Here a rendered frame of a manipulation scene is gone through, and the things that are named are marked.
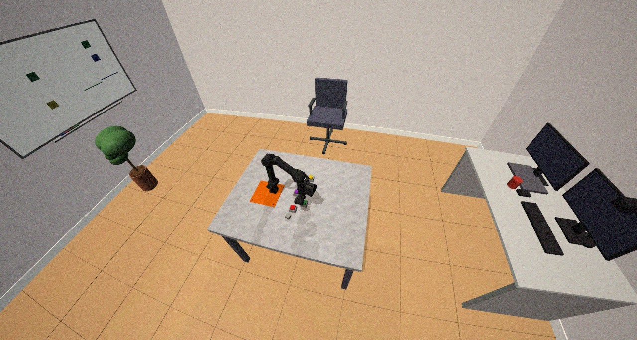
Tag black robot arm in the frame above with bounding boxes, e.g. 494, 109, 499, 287
261, 154, 317, 197

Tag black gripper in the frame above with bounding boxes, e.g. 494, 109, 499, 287
294, 188, 306, 205

